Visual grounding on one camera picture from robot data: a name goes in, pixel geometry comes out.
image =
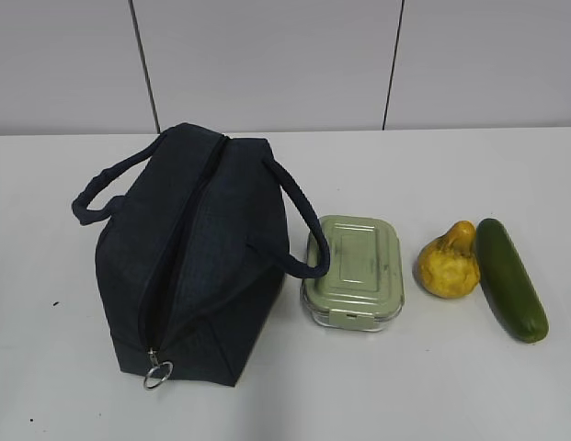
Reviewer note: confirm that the dark navy fabric lunch bag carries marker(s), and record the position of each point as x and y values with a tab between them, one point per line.
200	229

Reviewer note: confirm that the green lid glass food container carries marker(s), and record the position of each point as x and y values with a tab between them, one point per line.
363	289

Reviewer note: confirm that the yellow pear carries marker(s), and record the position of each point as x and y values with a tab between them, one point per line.
447	266

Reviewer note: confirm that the dark green cucumber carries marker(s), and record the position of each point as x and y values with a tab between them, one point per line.
507	285

